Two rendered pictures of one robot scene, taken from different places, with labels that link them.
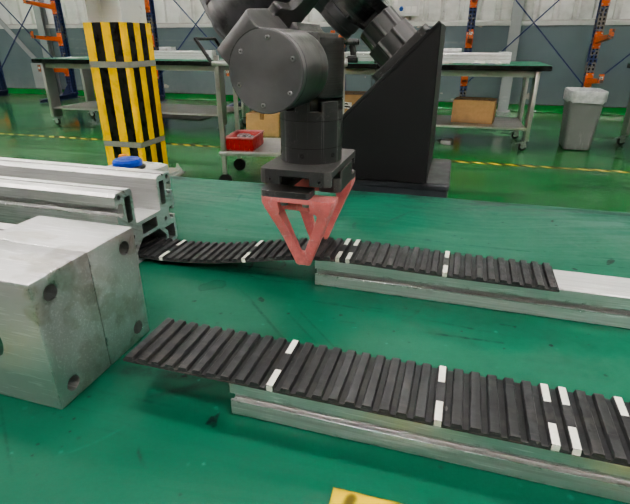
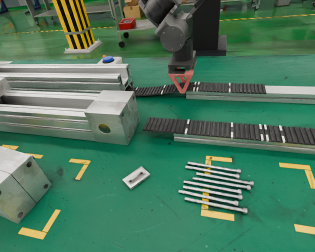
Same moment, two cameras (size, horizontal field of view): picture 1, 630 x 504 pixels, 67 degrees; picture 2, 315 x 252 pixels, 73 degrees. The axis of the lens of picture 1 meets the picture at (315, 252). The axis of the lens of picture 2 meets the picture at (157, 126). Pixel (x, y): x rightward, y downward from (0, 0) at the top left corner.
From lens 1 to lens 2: 20 cm
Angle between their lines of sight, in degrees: 15
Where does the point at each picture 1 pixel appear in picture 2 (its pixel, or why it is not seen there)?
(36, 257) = (114, 105)
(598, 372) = (277, 118)
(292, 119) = not seen: hidden behind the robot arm
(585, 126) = not seen: outside the picture
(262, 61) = (171, 36)
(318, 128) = (185, 49)
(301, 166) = (181, 62)
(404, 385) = (222, 128)
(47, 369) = (124, 135)
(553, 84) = not seen: outside the picture
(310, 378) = (196, 129)
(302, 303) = (184, 106)
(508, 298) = (250, 97)
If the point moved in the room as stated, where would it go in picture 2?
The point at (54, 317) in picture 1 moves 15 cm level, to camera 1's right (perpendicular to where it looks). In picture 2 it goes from (124, 121) to (188, 114)
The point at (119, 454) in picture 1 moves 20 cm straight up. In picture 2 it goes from (149, 154) to (132, 75)
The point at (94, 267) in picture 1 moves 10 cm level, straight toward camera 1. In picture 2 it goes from (129, 105) to (147, 127)
